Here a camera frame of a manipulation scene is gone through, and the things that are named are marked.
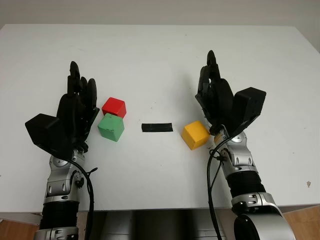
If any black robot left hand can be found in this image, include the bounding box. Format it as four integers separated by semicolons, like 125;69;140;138
56;60;100;151

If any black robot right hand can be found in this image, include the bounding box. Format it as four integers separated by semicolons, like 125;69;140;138
194;49;238;138

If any green cube block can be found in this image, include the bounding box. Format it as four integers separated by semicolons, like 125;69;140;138
97;112;125;143

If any red cube block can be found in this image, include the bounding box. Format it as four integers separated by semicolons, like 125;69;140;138
101;96;126;119

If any yellow cube block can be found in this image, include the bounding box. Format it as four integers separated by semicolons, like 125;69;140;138
181;120;211;151

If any black tape strip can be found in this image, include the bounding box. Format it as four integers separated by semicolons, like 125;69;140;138
141;122;174;134

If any grey robot lower body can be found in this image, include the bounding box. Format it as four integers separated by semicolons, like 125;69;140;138
86;209;234;240

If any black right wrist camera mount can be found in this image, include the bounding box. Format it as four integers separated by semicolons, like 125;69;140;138
231;86;267;138

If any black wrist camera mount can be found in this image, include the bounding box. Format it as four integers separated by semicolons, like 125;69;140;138
24;113;74;161
231;86;267;138

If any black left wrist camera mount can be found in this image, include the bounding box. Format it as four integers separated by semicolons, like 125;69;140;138
24;113;74;161

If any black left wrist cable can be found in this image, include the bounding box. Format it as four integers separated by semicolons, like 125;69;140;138
67;158;99;240

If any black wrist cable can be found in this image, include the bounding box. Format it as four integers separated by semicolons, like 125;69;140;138
67;158;99;240
206;136;226;240

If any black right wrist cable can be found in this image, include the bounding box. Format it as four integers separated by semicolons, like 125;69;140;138
206;136;226;240

